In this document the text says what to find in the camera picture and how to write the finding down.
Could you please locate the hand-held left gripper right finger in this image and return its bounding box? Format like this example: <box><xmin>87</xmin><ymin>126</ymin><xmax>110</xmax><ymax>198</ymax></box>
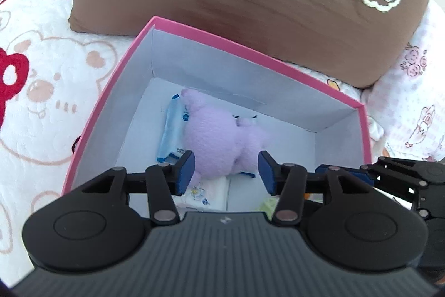
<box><xmin>258</xmin><ymin>150</ymin><xmax>374</xmax><ymax>226</ymax></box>

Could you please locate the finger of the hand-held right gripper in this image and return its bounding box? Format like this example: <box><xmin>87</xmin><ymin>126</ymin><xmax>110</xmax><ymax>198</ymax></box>
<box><xmin>316</xmin><ymin>164</ymin><xmax>433</xmax><ymax>218</ymax></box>
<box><xmin>362</xmin><ymin>156</ymin><xmax>445</xmax><ymax>188</ymax></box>

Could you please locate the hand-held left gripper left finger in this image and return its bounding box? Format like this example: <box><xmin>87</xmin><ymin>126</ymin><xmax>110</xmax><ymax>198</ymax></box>
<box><xmin>81</xmin><ymin>150</ymin><xmax>196</xmax><ymax>226</ymax></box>

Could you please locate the small white tissue pack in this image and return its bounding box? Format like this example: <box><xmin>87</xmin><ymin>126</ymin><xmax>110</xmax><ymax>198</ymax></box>
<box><xmin>172</xmin><ymin>177</ymin><xmax>230</xmax><ymax>212</ymax></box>

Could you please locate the blue wet wipes pack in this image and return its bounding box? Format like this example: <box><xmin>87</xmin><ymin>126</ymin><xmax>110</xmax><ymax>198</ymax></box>
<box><xmin>156</xmin><ymin>93</ymin><xmax>258</xmax><ymax>179</ymax></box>

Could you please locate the purple plush toy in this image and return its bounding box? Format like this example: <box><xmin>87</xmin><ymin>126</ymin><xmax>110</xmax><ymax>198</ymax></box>
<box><xmin>181</xmin><ymin>87</ymin><xmax>272</xmax><ymax>184</ymax></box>

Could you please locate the pink cardboard box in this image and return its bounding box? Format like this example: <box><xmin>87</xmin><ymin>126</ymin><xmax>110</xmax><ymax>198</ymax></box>
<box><xmin>61</xmin><ymin>16</ymin><xmax>374</xmax><ymax>214</ymax></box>

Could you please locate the pink patterned pillow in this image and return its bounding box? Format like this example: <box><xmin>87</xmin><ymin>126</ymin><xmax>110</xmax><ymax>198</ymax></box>
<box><xmin>362</xmin><ymin>0</ymin><xmax>445</xmax><ymax>162</ymax></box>

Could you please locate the printed bear blanket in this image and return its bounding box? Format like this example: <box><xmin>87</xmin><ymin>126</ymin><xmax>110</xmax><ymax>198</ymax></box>
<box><xmin>0</xmin><ymin>0</ymin><xmax>393</xmax><ymax>287</ymax></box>

